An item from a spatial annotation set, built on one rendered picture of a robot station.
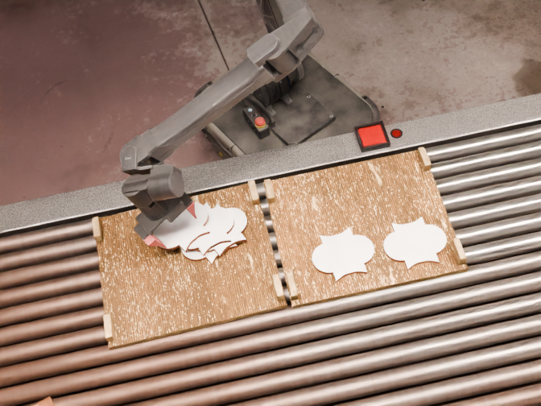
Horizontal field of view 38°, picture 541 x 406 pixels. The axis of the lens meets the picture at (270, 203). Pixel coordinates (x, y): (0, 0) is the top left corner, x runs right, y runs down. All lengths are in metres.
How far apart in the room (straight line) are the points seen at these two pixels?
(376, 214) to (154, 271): 0.54
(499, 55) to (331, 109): 0.89
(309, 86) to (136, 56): 0.92
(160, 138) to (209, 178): 0.35
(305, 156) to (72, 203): 0.60
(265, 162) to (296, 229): 0.23
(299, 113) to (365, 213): 1.12
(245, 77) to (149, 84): 1.89
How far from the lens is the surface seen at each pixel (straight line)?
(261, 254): 1.85
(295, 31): 1.62
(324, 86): 3.07
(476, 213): 1.94
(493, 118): 2.13
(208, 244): 1.85
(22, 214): 2.09
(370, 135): 2.04
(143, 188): 1.68
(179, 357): 1.79
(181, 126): 1.68
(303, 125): 2.93
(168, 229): 1.87
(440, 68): 3.47
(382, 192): 1.94
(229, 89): 1.65
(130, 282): 1.88
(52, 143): 3.43
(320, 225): 1.88
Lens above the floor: 2.55
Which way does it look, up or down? 57 degrees down
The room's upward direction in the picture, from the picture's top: 9 degrees counter-clockwise
